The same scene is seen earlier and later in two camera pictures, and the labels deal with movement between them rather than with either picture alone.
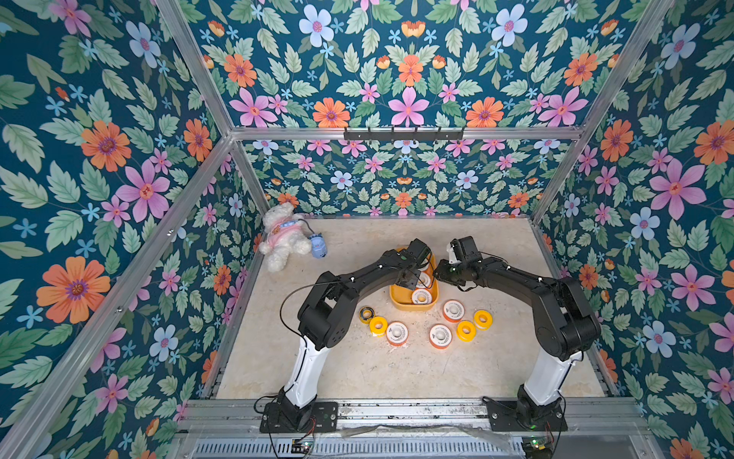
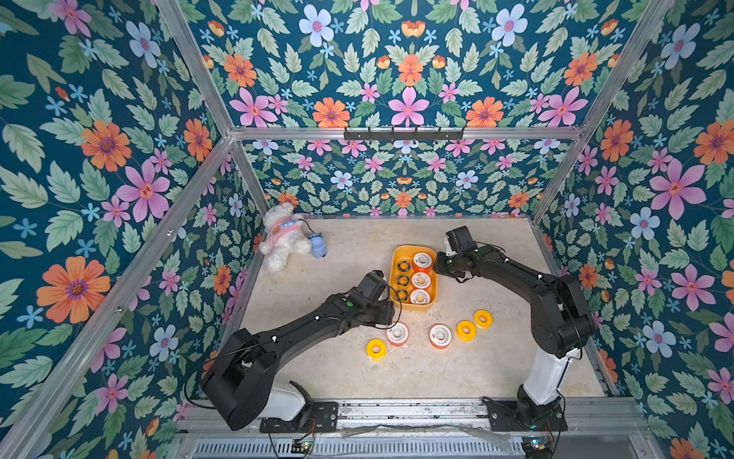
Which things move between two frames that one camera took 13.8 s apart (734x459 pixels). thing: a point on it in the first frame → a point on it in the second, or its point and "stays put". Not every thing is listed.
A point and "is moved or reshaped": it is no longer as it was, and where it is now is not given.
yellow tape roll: [377, 325] is moved or reshaped
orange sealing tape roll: [453, 311] is moved or reshaped
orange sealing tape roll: [421, 296] stays put
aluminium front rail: [412, 417] stays put
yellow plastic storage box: [401, 296] stays put
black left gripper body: [412, 280] → [377, 313]
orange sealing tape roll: [440, 336] stays put
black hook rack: [404, 135] stays put
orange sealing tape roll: [397, 333] stays put
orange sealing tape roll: [424, 280] stays put
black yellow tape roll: [366, 314] is moved or reshaped
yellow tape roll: [465, 331] stays put
